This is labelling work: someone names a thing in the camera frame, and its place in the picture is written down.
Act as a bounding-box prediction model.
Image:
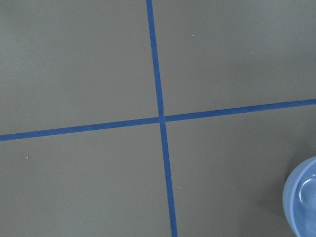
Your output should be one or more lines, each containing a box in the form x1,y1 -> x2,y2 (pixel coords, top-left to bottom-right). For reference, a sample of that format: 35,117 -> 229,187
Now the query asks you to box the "blue ceramic bowl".
282,157 -> 316,237

